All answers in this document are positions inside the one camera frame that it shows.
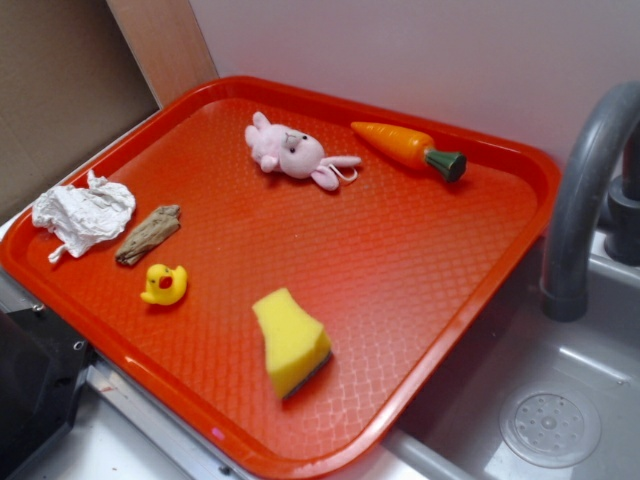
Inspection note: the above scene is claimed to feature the grey toy faucet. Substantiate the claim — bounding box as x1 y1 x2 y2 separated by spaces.
540 81 639 322

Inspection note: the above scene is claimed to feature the grey toy sink basin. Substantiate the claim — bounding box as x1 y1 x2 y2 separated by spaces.
384 247 639 479

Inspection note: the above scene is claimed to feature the pink plush bunny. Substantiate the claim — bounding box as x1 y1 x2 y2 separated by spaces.
244 112 361 192

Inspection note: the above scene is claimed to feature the red plastic tray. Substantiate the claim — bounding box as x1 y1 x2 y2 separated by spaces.
1 77 560 479

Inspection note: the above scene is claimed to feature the orange toy carrot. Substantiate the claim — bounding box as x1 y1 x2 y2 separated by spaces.
351 121 467 183

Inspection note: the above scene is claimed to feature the wooden board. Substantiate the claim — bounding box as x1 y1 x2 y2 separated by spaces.
107 0 219 108

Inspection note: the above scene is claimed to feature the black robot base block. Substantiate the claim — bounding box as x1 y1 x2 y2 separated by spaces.
1 305 93 479

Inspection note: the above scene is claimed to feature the crumpled white paper towel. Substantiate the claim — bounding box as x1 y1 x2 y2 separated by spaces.
31 170 136 264

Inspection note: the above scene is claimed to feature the brown wood piece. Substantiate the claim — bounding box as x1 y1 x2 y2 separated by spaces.
115 205 181 266

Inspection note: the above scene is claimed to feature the yellow rubber duck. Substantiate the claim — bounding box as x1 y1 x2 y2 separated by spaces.
140 264 188 306

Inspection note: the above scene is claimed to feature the yellow sponge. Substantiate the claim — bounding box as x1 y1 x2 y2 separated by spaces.
252 288 332 400

